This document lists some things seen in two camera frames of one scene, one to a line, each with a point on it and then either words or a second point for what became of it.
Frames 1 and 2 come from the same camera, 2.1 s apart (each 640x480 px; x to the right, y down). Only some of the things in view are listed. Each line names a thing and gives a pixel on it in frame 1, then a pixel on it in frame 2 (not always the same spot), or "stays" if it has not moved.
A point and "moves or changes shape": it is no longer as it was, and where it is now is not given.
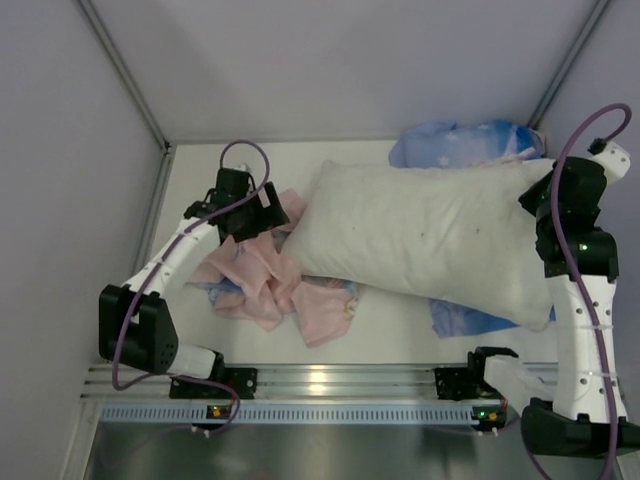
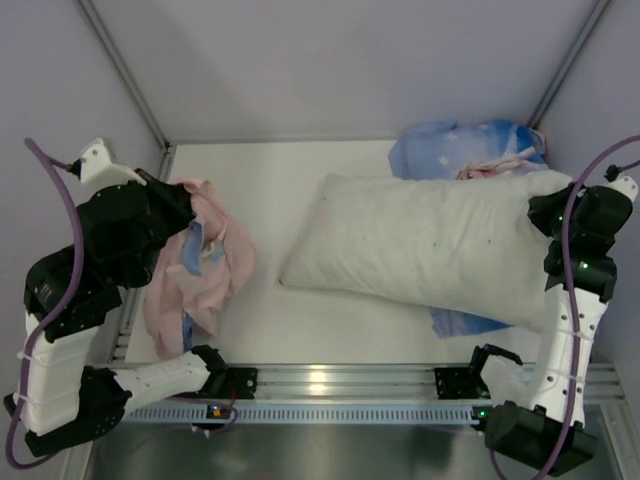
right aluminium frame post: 569,57 stays
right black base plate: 460,383 stays
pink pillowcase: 258,280 moves or changes shape
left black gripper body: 267,216 → 170,195
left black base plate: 242,380 stays
